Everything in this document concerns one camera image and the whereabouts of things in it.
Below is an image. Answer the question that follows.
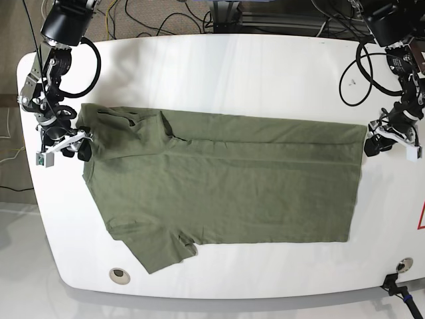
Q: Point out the red triangle sticker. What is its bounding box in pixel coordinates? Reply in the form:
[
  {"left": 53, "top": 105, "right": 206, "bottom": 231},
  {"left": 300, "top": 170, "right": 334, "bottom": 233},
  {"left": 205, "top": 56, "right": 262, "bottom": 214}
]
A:
[{"left": 417, "top": 203, "right": 425, "bottom": 230}]

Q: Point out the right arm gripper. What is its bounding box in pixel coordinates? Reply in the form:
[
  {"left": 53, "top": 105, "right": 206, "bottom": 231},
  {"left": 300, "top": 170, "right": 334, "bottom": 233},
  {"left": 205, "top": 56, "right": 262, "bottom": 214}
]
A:
[{"left": 37, "top": 118, "right": 93, "bottom": 161}]

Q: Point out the round table grommet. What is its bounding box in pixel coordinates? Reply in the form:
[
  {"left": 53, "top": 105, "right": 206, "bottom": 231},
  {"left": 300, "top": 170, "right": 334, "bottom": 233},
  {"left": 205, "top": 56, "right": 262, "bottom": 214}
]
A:
[
  {"left": 396, "top": 257, "right": 414, "bottom": 273},
  {"left": 109, "top": 268, "right": 131, "bottom": 285}
]

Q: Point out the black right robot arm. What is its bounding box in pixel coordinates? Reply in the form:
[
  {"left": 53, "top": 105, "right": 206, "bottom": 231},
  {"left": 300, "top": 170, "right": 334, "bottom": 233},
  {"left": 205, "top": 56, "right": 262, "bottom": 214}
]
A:
[{"left": 17, "top": 1, "right": 101, "bottom": 167}]

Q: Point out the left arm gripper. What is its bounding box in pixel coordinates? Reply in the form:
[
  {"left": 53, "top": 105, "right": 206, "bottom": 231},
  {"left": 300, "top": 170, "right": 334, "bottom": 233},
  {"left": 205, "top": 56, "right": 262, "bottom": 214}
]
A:
[{"left": 364, "top": 106, "right": 424, "bottom": 157}]

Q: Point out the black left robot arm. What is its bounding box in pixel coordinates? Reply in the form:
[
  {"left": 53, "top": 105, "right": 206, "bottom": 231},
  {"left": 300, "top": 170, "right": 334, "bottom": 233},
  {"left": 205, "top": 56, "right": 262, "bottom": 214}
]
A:
[{"left": 351, "top": 1, "right": 424, "bottom": 161}]

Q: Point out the black clamp with cable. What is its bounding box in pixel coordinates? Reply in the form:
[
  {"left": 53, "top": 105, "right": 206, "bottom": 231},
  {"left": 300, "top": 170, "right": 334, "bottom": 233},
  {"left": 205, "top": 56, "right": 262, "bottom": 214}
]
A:
[{"left": 381, "top": 282, "right": 424, "bottom": 319}]

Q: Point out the olive green T-shirt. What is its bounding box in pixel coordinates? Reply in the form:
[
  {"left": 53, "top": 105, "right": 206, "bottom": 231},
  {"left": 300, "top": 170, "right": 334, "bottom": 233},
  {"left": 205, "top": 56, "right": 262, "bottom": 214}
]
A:
[{"left": 78, "top": 104, "right": 367, "bottom": 273}]

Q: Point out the right round table grommet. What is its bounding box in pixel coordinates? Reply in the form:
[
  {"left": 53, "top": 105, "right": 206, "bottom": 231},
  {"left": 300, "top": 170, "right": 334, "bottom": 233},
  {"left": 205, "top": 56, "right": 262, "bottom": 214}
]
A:
[{"left": 396, "top": 257, "right": 414, "bottom": 273}]

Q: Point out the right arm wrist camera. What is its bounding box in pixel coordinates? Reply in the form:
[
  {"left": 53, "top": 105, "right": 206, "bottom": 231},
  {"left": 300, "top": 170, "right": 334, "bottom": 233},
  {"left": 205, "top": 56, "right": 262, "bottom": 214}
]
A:
[{"left": 36, "top": 152, "right": 54, "bottom": 167}]

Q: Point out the left round table grommet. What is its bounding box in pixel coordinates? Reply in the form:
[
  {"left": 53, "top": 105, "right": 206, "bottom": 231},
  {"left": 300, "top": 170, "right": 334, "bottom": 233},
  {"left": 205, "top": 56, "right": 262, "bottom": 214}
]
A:
[{"left": 109, "top": 268, "right": 131, "bottom": 285}]

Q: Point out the yellow floor cable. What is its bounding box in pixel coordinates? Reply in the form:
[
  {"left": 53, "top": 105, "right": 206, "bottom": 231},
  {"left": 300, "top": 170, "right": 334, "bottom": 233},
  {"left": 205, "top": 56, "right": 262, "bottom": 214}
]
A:
[{"left": 104, "top": 0, "right": 118, "bottom": 41}]

